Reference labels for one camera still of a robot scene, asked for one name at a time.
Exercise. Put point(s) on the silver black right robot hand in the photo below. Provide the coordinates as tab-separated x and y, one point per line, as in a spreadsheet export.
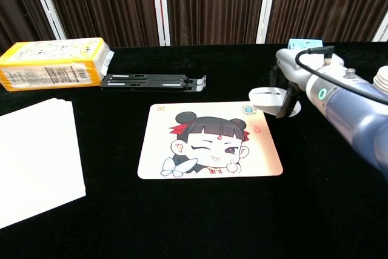
297	68

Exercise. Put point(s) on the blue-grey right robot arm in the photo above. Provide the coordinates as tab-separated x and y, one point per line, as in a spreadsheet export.
357	113

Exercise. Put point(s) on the cartoon girl mouse pad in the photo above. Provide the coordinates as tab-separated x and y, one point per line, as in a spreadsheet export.
209	140

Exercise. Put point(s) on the light blue speaker box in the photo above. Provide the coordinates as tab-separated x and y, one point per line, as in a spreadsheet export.
300	43

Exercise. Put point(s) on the dark brown pleated curtain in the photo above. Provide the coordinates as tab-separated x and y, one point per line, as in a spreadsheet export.
327	1
212	4
18	7
103	4

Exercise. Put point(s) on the white paper cup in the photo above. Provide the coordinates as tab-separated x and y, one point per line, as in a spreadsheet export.
382	80

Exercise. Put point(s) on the black folding laptop stand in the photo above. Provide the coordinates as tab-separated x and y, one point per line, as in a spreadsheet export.
151	83

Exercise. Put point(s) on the black table cloth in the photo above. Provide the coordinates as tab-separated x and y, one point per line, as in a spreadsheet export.
194	216

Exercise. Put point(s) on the yellow tissue pack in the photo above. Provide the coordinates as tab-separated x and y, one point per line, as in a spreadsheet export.
51	65

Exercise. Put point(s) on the white paper stack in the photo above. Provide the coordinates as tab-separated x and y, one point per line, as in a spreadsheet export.
36	162

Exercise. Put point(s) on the white aluminium frame post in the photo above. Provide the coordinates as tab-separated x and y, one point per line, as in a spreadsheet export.
48	7
381	30
266	7
160	7

